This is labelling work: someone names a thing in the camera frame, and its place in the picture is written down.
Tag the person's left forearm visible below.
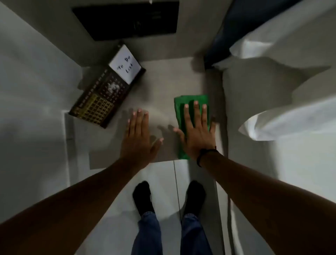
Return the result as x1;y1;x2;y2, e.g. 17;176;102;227
0;158;143;255

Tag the dark blue pillow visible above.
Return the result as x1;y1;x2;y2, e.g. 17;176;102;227
204;0;302;69

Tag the black wall panel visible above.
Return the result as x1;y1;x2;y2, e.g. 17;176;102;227
72;1;180;41

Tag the person's right black sock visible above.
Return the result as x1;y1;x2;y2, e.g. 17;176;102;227
183;180;207;216

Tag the person's black sock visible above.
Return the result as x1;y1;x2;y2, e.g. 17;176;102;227
183;180;207;216
132;180;155;216

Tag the person's right hand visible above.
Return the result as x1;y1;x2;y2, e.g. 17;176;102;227
173;101;218;161

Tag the white bed duvet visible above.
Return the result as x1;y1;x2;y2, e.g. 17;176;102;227
212;0;336;255

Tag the person's left jeans leg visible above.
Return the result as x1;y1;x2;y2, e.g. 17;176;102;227
131;211;163;255

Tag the person's jeans leg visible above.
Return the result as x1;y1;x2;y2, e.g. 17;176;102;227
181;213;213;255
131;211;163;255

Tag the dark desk calendar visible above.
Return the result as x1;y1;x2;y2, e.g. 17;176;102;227
68;44;146;129

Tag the black wristband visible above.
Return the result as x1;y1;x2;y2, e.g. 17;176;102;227
196;148;219;168

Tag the green cleaning cloth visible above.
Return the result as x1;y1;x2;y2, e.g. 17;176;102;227
174;95;211;160

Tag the white paper note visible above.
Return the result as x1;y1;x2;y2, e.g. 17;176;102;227
108;44;142;85

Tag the person's right forearm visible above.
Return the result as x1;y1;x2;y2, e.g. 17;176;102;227
201;151;336;255

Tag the person's left black sock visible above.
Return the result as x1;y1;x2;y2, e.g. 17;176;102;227
132;180;155;216

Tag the person's left hand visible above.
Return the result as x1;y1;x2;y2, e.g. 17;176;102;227
119;109;164;170

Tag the person's right jeans leg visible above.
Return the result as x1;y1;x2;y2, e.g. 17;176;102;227
181;213;213;255

